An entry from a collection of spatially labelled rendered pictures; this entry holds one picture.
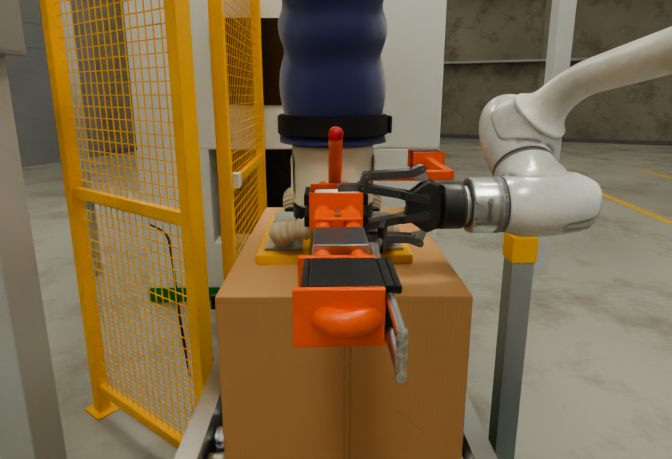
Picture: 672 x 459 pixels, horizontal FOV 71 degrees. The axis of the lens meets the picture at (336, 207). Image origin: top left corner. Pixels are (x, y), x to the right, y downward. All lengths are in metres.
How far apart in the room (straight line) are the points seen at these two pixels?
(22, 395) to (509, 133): 1.57
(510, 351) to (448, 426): 0.60
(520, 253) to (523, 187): 0.58
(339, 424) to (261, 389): 0.14
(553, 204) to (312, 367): 0.45
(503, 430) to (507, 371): 0.19
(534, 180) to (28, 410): 1.60
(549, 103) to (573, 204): 0.17
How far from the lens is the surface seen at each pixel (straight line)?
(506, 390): 1.51
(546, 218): 0.78
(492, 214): 0.75
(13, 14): 1.68
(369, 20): 0.92
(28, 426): 1.87
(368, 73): 0.91
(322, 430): 0.86
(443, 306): 0.77
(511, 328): 1.41
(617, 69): 0.78
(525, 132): 0.84
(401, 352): 0.34
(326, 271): 0.41
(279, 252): 0.88
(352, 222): 0.62
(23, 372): 1.79
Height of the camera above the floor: 1.36
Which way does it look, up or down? 13 degrees down
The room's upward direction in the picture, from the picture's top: straight up
